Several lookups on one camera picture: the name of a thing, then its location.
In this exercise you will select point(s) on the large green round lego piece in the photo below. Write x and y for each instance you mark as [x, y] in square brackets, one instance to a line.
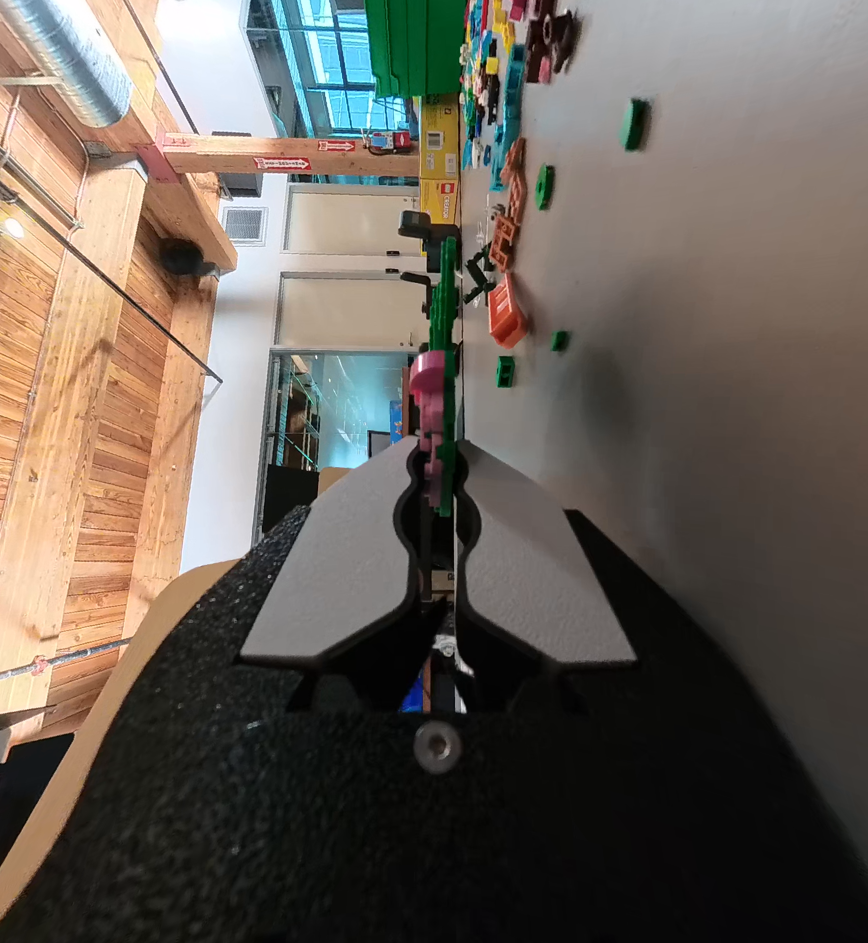
[635, 125]

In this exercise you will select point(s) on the black metal rod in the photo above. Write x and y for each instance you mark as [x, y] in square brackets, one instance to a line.
[95, 259]

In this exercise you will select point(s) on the stack of green lego baseplates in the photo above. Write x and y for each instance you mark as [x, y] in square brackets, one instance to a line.
[404, 44]

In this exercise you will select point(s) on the dark brown lego round piece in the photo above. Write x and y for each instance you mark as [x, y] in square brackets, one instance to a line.
[561, 37]

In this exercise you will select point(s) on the red fire alarm device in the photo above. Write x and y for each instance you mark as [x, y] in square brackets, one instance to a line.
[390, 142]

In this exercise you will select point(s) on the orange lego roof brick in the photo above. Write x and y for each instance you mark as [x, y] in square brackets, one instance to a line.
[509, 313]

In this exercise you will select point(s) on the pile of mixed lego pieces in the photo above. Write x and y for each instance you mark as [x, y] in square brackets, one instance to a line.
[489, 66]

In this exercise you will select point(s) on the green lego plate with pink bricks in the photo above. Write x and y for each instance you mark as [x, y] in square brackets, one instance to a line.
[445, 324]

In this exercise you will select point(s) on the small green round lego piece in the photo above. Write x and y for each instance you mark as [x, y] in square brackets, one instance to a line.
[545, 186]

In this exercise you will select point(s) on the red beam bracket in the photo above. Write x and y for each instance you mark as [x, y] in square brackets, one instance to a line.
[165, 151]

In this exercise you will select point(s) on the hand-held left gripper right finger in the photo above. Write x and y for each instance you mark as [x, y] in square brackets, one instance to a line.
[537, 574]

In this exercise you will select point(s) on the round ceiling light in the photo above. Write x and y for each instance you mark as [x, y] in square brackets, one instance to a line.
[13, 228]

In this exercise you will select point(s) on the white wall air vent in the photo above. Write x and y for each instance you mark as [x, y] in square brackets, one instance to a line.
[244, 225]

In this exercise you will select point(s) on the silver metal air duct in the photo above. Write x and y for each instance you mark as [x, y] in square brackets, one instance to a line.
[73, 51]

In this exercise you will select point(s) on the black dome ceiling fixture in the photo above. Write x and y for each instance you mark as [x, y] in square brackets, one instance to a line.
[183, 256]

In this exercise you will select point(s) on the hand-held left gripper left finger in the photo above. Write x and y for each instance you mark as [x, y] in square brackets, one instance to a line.
[338, 560]

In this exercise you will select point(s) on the green square lego brick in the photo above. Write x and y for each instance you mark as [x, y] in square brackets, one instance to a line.
[505, 372]

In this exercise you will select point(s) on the yellow lego box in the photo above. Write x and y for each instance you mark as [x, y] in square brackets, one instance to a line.
[440, 147]

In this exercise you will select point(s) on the red arrow sign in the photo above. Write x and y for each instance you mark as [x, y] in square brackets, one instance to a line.
[336, 146]
[283, 163]

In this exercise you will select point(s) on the clear lego piece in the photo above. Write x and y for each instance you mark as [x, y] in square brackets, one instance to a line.
[489, 225]

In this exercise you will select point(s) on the black lego branch pieces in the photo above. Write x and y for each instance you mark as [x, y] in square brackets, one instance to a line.
[478, 276]

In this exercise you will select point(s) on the tiny green lego plate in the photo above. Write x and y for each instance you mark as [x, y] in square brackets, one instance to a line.
[560, 340]

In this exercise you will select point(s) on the orange lego arch piece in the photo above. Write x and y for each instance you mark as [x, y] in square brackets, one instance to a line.
[513, 166]

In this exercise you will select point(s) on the black office chair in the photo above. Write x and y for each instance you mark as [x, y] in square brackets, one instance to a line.
[419, 284]
[423, 227]

